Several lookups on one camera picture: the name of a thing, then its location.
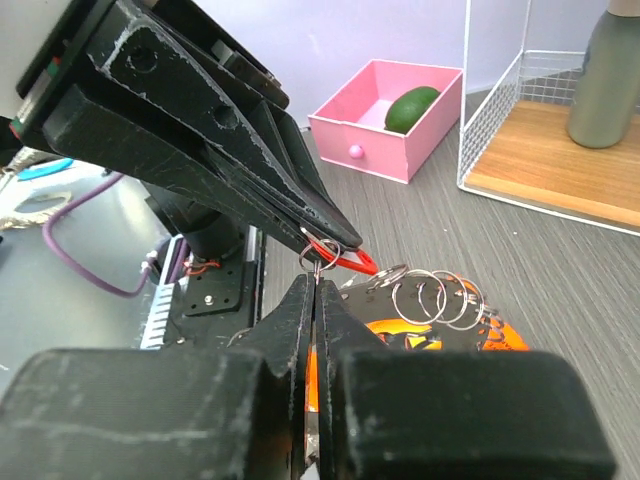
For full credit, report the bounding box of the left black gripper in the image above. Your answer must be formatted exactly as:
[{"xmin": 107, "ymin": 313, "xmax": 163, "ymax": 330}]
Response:
[{"xmin": 9, "ymin": 1, "xmax": 362, "ymax": 252}]

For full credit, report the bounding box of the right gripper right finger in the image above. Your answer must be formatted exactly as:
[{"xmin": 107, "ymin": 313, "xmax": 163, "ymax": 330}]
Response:
[{"xmin": 314, "ymin": 281, "xmax": 616, "ymax": 479}]

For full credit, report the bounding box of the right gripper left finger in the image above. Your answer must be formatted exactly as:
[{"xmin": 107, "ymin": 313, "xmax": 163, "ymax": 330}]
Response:
[{"xmin": 1, "ymin": 274, "xmax": 316, "ymax": 479}]

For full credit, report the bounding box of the large metal disc keyring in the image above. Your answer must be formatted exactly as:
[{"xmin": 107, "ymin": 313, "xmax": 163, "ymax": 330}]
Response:
[{"xmin": 339, "ymin": 264, "xmax": 506, "ymax": 351}]

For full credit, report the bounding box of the red key tag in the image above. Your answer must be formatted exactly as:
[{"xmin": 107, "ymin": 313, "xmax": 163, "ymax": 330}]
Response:
[{"xmin": 310, "ymin": 239, "xmax": 379, "ymax": 275}]

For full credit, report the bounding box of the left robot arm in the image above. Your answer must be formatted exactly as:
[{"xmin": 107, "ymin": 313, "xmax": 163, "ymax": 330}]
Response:
[{"xmin": 1, "ymin": 1, "xmax": 362, "ymax": 255}]

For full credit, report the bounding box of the orange snack pouch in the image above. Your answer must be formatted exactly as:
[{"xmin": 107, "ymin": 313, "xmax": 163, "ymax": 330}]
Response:
[{"xmin": 304, "ymin": 279, "xmax": 530, "ymax": 416}]

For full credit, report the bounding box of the pink drawer box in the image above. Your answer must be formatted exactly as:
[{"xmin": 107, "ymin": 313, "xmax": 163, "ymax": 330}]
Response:
[{"xmin": 309, "ymin": 59, "xmax": 464, "ymax": 184}]

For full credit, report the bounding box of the green avocado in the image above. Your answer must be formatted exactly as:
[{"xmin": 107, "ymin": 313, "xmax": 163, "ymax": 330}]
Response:
[{"xmin": 385, "ymin": 86, "xmax": 440, "ymax": 134}]

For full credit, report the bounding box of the grey-green bottle on shelf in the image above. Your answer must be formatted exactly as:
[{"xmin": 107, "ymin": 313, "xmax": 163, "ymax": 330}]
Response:
[{"xmin": 567, "ymin": 1, "xmax": 639, "ymax": 149}]

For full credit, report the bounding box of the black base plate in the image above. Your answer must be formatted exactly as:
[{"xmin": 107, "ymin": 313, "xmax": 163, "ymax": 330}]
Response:
[{"xmin": 163, "ymin": 226, "xmax": 266, "ymax": 350}]

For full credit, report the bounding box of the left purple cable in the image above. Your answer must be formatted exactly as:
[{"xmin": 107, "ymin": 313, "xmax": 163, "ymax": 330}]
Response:
[{"xmin": 42, "ymin": 172, "xmax": 191, "ymax": 299}]

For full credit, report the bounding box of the aluminium slotted rail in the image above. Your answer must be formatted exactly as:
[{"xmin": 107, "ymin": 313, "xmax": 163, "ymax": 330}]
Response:
[{"xmin": 139, "ymin": 234, "xmax": 187, "ymax": 350}]

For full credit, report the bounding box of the white wire shelf rack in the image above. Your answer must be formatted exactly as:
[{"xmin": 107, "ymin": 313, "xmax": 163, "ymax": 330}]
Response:
[{"xmin": 457, "ymin": 1, "xmax": 639, "ymax": 235}]

